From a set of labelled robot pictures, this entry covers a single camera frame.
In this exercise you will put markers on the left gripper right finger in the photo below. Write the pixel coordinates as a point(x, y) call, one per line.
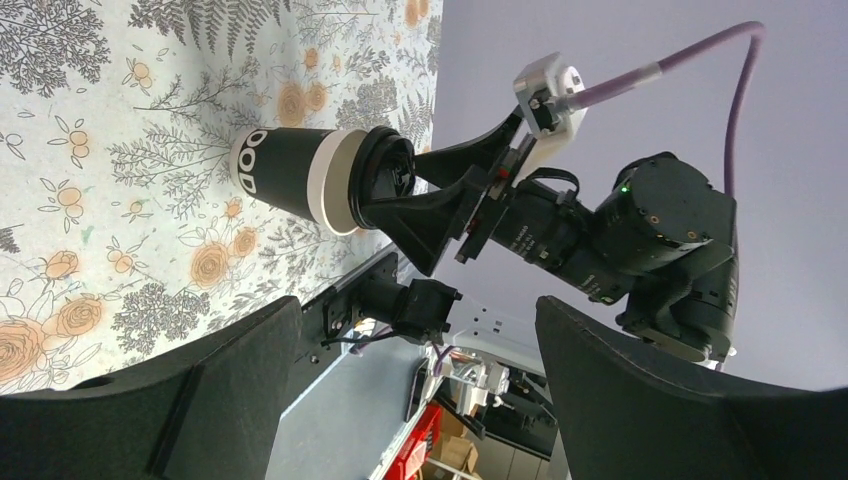
point(626, 410)

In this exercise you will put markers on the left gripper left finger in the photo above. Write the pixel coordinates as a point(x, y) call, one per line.
point(208, 409)

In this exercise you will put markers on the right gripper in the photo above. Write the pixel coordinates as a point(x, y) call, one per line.
point(540, 219)

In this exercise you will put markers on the black plastic cup lid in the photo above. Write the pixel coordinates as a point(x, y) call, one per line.
point(383, 168)

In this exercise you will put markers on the black paper coffee cup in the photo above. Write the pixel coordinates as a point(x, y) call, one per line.
point(305, 172)

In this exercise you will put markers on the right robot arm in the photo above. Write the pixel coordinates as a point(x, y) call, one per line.
point(663, 241)

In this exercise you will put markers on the floral table mat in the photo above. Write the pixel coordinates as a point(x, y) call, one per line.
point(122, 234)

